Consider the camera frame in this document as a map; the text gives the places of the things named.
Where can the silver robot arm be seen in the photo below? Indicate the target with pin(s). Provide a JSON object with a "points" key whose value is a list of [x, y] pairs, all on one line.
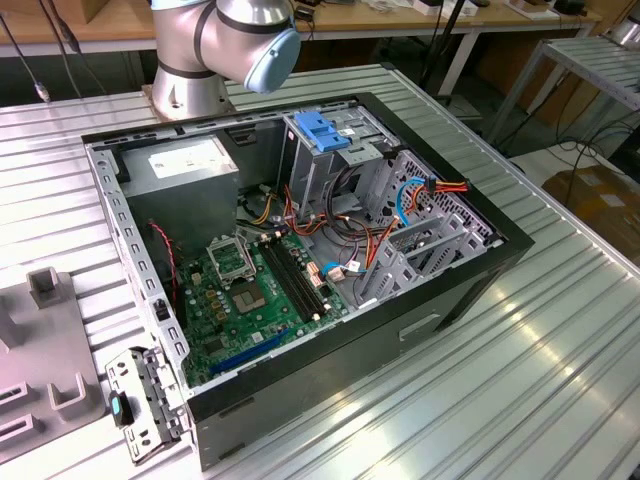
{"points": [[180, 50]]}

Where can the grey metal disk bay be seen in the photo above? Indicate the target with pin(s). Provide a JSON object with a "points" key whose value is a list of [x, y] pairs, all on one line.
{"points": [[395, 270]]}

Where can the black RAM slot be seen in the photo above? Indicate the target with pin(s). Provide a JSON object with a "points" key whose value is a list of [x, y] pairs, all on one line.
{"points": [[297, 277], [289, 277], [281, 277], [304, 277]]}

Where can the grey metal drive cage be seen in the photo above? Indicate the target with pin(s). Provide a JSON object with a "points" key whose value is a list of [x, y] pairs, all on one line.
{"points": [[320, 170]]}

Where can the thin metal locking lever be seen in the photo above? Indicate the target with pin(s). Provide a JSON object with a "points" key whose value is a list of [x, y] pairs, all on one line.
{"points": [[251, 255]]}

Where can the CPU socket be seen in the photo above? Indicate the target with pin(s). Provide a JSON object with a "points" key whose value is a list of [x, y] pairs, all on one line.
{"points": [[248, 298]]}

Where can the blue plastic drive latch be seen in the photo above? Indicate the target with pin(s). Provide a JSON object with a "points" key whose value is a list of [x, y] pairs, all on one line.
{"points": [[320, 132]]}

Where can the green motherboard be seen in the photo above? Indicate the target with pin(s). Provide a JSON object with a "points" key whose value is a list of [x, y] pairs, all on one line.
{"points": [[240, 330]]}

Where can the black open PC case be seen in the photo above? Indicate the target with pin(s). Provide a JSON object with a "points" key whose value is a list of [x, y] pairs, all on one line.
{"points": [[350, 360]]}

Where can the blue expansion slot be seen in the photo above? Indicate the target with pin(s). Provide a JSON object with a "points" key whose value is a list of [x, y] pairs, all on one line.
{"points": [[250, 351]]}

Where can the grey power supply unit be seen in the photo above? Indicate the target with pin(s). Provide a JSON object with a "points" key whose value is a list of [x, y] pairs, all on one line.
{"points": [[185, 210]]}

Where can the black case fan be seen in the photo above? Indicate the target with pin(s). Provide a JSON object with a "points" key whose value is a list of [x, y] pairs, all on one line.
{"points": [[160, 270]]}

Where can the small black power adapter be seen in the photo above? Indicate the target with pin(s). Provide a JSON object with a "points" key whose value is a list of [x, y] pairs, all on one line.
{"points": [[305, 12]]}

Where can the white small boxes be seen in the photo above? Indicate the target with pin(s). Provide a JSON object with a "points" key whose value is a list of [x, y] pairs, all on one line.
{"points": [[430, 7]]}

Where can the long wooden desk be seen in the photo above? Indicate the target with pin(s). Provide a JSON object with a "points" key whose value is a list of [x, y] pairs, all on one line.
{"points": [[120, 32]]}

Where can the grey parts rack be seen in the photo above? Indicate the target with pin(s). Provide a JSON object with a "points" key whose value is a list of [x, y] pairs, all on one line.
{"points": [[45, 340]]}

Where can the metal slat side table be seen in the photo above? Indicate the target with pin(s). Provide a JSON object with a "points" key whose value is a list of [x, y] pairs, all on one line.
{"points": [[590, 65]]}

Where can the small black device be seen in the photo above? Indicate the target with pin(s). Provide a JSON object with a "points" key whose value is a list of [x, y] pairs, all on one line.
{"points": [[570, 6]]}

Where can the black plastic supply bracket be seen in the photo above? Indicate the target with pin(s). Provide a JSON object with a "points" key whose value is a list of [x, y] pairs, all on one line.
{"points": [[124, 167]]}

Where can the square brown base plate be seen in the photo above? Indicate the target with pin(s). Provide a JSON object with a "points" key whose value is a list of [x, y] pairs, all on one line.
{"points": [[148, 105]]}

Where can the grey hinged slot bracket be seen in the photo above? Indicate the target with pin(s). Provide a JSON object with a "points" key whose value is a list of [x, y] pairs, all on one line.
{"points": [[122, 372]]}

